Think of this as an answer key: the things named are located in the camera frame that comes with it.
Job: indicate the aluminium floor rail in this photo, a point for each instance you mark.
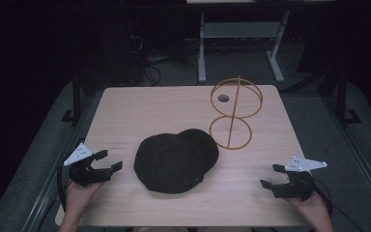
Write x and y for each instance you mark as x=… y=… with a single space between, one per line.
x=42 y=196
x=357 y=154

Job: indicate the person's right hand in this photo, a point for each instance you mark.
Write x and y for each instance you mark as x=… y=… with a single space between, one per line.
x=315 y=209

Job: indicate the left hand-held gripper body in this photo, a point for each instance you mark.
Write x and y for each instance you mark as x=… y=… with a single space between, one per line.
x=83 y=175

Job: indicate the black hat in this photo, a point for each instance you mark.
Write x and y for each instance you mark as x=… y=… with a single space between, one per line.
x=174 y=164

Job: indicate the white metal desk frame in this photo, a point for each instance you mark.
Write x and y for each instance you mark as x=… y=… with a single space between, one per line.
x=241 y=29

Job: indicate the black metal stand post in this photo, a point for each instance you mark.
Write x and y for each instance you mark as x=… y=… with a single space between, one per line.
x=342 y=96
x=76 y=96

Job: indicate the person's left hand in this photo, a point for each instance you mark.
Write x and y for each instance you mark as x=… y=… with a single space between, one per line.
x=77 y=198

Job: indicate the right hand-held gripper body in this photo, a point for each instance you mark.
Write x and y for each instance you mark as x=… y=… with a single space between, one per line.
x=298 y=188

